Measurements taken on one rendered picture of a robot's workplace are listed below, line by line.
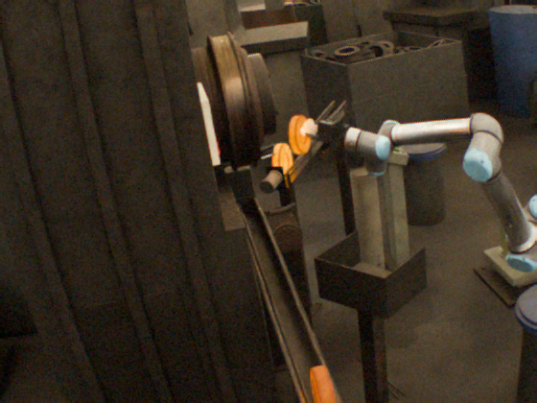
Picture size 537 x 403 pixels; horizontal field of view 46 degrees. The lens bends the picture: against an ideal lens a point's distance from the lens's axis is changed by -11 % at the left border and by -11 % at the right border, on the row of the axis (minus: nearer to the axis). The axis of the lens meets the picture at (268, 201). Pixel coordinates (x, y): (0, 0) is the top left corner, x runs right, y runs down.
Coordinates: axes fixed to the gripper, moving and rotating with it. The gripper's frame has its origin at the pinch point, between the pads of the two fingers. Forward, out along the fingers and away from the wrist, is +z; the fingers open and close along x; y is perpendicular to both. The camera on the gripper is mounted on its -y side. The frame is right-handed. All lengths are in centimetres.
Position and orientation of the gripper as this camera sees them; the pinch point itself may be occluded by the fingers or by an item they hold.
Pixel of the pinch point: (299, 130)
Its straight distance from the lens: 283.6
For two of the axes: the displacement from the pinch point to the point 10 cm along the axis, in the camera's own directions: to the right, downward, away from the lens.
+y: 1.0, -8.7, -4.8
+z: -9.1, -2.7, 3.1
